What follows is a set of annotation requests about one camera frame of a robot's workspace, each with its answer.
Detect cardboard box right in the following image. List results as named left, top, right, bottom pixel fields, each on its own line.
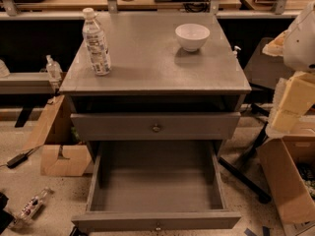
left=257, top=122, right=315, bottom=224

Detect closed grey upper drawer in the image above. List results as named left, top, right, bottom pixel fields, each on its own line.
left=71, top=112, right=240, bottom=142

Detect grey wooden drawer cabinet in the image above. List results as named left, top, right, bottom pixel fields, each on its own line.
left=60, top=12, right=251, bottom=155

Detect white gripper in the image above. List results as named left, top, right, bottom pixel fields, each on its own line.
left=262, top=30, right=315, bottom=133

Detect small white pump bottle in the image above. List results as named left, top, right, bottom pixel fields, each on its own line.
left=232, top=45, right=241, bottom=58

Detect open grey lower drawer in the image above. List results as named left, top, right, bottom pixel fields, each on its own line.
left=72, top=141, right=241, bottom=233

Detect sanitizer pump bottle left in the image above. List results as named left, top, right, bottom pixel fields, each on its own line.
left=46, top=55, right=62, bottom=82

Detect grey bench left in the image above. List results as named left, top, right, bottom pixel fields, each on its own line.
left=0, top=72, right=58, bottom=128

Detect clear bottle on floor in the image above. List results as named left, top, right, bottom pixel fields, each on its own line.
left=13, top=187, right=53, bottom=227

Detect black power adapter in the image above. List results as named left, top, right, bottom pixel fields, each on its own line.
left=6, top=147, right=37, bottom=169

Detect cardboard box left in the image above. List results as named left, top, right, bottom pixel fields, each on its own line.
left=23, top=95, right=94, bottom=177

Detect cardboard box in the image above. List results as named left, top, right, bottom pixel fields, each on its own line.
left=257, top=122, right=315, bottom=224
left=23, top=95, right=94, bottom=177

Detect white ceramic bowl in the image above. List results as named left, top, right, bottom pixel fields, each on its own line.
left=175, top=24, right=210, bottom=52

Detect clear plastic water bottle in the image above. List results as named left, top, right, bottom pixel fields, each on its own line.
left=82, top=8, right=111, bottom=76

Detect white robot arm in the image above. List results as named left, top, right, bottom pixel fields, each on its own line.
left=263, top=1, right=315, bottom=137

